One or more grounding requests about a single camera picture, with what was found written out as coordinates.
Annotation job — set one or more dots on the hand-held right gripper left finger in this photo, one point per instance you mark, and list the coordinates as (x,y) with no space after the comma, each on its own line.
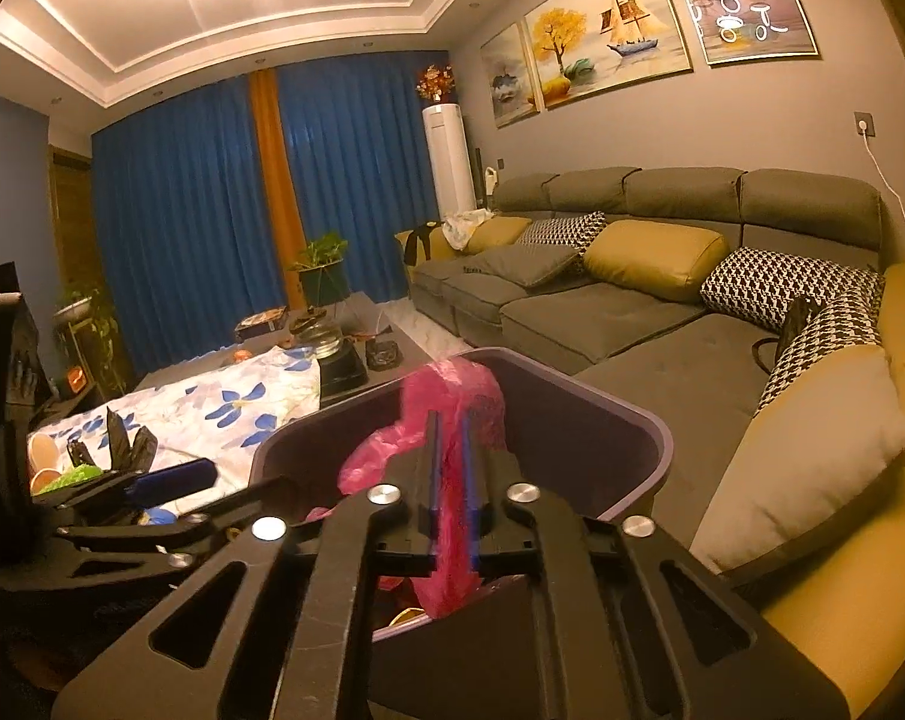
(431,465)

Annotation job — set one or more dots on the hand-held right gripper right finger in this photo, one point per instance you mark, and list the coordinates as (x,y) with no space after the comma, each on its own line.
(473,487)

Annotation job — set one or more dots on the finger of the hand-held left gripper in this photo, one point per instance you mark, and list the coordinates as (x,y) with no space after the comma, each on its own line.
(160,536)
(171,478)

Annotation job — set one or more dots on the black foil wrapper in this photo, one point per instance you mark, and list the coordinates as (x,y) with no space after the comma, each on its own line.
(121,439)
(85,454)

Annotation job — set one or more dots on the pink plastic bag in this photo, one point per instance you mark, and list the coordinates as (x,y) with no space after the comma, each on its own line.
(475,390)

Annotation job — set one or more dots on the green foam net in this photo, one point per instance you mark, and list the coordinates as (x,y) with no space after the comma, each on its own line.
(77,475)

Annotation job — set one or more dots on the grey trash bin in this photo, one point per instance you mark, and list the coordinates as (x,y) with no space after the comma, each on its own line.
(572,427)

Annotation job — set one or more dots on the white orange paper cup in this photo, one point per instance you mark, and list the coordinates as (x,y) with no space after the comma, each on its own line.
(44,450)

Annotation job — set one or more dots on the blue floral bed sheet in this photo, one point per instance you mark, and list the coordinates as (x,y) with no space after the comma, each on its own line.
(212,405)

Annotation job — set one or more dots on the grey coffee table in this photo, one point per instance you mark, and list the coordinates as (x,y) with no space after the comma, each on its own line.
(422,345)

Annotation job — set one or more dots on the small orange device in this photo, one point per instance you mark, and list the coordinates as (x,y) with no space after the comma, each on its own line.
(77,380)

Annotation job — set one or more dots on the dark glass bowl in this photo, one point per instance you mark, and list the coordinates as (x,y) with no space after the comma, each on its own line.
(313,330)

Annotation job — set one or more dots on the flat printed box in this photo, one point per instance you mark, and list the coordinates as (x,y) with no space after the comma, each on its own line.
(261,322)

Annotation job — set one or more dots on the trailing potted plant on stand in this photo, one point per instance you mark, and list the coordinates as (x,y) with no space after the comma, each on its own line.
(85,315)

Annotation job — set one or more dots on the flat screen television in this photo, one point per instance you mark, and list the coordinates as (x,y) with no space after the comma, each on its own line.
(2,345)

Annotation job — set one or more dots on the grey and yellow sofa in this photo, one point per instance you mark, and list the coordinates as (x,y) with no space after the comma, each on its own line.
(624,330)

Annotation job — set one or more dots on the grey cushion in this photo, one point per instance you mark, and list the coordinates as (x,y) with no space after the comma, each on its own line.
(527,264)

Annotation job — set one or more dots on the black garment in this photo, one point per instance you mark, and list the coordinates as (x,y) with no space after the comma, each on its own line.
(418,240)

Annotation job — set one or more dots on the green potted plant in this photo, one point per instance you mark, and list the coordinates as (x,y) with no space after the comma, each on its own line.
(321,262)

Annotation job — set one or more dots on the blue curtain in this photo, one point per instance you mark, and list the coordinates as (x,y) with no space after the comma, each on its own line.
(362,180)
(182,240)

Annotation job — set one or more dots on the small yellow cushion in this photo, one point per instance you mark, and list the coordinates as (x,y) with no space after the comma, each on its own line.
(497,234)

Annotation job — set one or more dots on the white cloth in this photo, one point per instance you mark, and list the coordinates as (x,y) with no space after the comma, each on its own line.
(467,225)

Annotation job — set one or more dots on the small houndstooth cushion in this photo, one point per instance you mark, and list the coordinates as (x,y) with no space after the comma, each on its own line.
(565,230)

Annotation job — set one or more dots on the wooden partition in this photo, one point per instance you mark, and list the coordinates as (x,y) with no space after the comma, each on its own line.
(74,225)

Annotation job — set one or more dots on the large yellow cushion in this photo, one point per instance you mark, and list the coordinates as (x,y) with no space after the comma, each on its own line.
(658,259)

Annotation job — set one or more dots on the white standing air conditioner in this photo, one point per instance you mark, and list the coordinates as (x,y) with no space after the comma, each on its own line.
(450,161)

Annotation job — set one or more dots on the orange curtain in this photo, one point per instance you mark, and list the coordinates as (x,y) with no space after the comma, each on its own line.
(276,180)

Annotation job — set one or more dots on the beige and houndstooth cushion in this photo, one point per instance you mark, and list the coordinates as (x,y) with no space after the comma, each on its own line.
(819,457)

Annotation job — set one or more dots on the black bag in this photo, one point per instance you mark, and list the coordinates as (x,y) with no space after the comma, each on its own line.
(789,322)

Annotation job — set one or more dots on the large houndstooth cushion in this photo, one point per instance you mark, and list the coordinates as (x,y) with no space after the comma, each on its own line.
(774,285)

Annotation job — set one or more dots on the orange flower decoration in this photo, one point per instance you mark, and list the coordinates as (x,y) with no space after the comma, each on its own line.
(432,82)

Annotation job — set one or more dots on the small framed painting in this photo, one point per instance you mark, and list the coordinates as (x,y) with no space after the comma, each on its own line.
(508,75)

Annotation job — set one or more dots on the framed sailboat painting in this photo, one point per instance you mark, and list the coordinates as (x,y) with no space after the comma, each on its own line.
(609,26)

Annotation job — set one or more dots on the framed painting with light glare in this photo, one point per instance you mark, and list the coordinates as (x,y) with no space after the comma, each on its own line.
(737,4)

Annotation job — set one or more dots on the wall socket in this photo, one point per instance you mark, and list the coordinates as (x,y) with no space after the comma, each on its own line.
(864,123)

